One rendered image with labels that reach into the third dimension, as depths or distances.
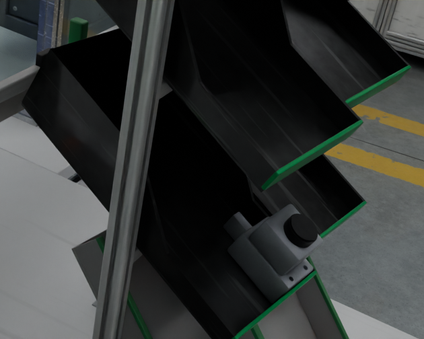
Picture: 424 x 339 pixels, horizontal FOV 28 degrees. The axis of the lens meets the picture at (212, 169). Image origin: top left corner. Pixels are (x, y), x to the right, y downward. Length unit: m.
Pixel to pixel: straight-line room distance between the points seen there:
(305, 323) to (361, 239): 2.06
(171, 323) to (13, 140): 0.80
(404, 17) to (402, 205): 1.46
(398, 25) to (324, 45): 3.75
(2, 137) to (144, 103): 0.98
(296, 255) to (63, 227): 0.70
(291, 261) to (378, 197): 2.62
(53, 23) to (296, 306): 0.74
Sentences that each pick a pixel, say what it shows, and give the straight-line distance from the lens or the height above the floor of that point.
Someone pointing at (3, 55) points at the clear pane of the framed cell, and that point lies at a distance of 1.64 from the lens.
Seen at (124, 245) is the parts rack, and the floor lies 1.26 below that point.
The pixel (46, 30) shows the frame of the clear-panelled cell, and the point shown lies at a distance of 1.54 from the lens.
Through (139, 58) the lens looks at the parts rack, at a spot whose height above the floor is 1.42.
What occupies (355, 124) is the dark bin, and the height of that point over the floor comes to 1.37.
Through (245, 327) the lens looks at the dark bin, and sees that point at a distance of 0.71.
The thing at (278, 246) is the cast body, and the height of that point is 1.25.
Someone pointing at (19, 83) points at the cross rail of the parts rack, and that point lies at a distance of 0.80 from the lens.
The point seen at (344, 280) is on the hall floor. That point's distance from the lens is 2.85.
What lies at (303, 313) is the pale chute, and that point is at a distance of 1.02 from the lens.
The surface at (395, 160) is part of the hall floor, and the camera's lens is 3.64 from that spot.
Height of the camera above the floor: 1.67
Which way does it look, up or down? 31 degrees down
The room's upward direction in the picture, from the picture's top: 12 degrees clockwise
